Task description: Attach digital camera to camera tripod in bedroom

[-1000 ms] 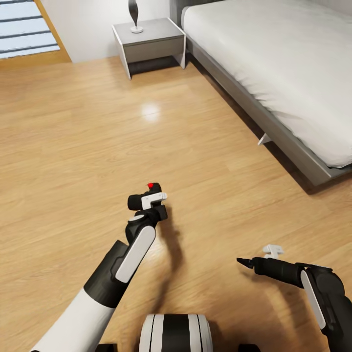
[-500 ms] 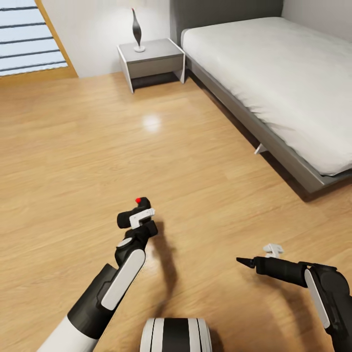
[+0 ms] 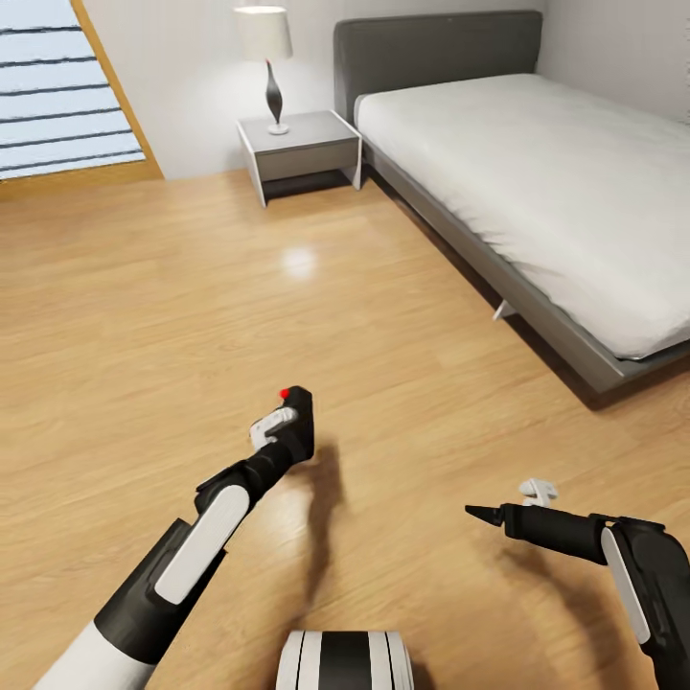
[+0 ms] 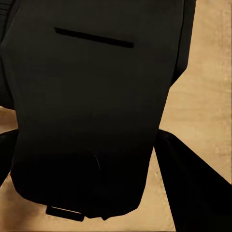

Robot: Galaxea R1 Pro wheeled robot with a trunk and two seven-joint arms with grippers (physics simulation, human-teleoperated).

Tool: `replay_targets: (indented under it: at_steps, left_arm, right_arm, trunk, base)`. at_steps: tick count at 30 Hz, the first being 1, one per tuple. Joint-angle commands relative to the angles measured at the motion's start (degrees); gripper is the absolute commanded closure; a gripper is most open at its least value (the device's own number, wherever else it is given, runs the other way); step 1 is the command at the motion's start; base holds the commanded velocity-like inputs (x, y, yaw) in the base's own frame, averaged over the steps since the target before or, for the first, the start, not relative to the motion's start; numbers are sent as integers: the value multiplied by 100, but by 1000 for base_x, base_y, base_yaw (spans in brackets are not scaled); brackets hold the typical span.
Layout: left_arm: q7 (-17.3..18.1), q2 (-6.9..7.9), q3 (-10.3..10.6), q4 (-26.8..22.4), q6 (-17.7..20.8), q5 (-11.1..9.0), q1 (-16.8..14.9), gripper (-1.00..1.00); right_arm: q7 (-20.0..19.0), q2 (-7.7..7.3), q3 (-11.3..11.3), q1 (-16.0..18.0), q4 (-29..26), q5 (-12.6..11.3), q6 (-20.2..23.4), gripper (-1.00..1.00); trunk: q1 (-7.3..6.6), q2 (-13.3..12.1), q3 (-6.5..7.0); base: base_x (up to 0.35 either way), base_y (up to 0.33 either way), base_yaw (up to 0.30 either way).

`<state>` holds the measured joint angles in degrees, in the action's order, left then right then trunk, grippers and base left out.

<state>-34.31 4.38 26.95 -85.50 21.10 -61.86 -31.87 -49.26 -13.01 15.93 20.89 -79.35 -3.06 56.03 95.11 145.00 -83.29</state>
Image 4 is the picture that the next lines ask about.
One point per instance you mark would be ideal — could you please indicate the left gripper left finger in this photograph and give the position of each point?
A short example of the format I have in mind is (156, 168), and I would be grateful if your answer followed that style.
(7, 146)

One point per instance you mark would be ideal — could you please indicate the digital camera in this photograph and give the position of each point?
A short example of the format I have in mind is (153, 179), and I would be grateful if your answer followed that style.
(89, 80)

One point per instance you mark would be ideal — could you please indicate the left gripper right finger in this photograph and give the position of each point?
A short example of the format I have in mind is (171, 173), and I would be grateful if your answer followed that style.
(200, 199)

